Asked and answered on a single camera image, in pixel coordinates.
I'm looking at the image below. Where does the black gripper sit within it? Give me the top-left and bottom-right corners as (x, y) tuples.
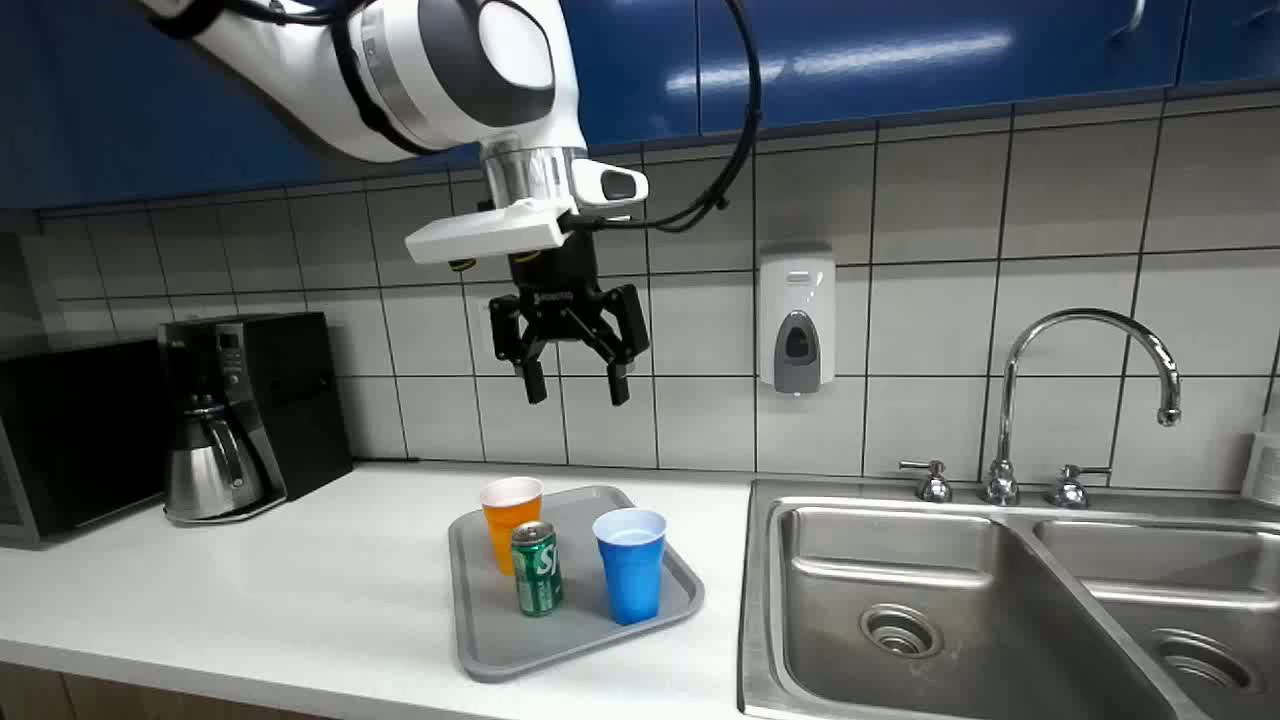
(486, 234), (653, 408)

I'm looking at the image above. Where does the orange plastic cup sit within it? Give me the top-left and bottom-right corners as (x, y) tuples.
(481, 478), (548, 580)

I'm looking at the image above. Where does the blue plastic cup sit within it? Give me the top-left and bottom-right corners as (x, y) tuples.
(590, 506), (672, 630)

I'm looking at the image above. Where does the grey plastic tray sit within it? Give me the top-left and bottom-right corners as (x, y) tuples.
(444, 481), (710, 683)

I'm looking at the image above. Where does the green soda can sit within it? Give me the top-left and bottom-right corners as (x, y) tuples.
(509, 516), (569, 622)

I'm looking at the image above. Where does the black coffee maker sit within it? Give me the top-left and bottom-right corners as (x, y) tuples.
(157, 307), (356, 529)

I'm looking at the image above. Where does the steel coffee carafe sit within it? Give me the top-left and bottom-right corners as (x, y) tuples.
(163, 402), (272, 526)

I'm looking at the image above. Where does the stainless steel double sink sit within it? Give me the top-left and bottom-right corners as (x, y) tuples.
(738, 478), (1280, 720)

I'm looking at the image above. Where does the black microwave oven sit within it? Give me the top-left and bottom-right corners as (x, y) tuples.
(0, 335), (178, 553)

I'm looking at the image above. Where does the chrome gooseneck faucet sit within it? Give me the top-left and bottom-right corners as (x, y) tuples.
(979, 306), (1188, 508)

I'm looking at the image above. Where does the wooden base cabinet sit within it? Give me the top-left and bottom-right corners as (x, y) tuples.
(0, 660), (332, 720)

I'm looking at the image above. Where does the clear soap bottle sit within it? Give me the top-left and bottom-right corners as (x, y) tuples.
(1236, 422), (1280, 508)

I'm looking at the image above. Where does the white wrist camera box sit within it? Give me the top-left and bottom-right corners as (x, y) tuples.
(402, 198), (579, 267)

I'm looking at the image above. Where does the white wall soap dispenser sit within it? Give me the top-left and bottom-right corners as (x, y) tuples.
(758, 248), (840, 397)

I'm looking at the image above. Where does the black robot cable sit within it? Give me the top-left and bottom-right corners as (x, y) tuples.
(636, 0), (769, 239)

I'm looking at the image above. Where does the chrome faucet handle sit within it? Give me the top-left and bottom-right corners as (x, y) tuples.
(1043, 460), (1116, 513)
(898, 455), (958, 508)

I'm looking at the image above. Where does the blue wall cabinet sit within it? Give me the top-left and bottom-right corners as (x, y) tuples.
(0, 0), (1280, 218)

